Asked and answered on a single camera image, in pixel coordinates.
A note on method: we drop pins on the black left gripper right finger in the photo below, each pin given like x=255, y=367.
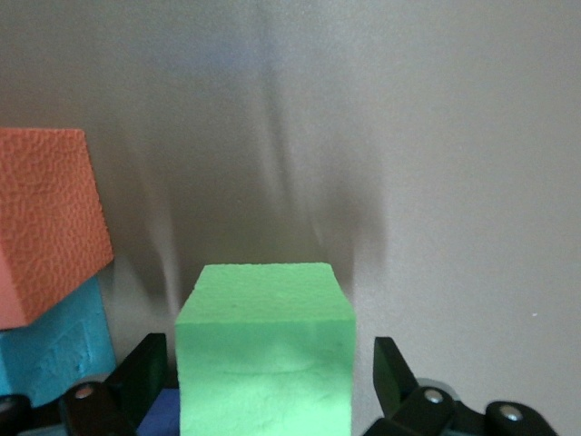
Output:
x=392, y=381

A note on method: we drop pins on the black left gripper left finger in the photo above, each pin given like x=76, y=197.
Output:
x=131, y=386

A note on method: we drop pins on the purple foam cube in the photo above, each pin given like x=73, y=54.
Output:
x=161, y=415

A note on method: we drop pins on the cyan foam cube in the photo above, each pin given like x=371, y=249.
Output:
x=59, y=345

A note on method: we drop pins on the green foam cube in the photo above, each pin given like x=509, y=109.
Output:
x=263, y=345

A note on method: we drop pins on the orange foam cube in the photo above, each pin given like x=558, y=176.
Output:
x=45, y=218

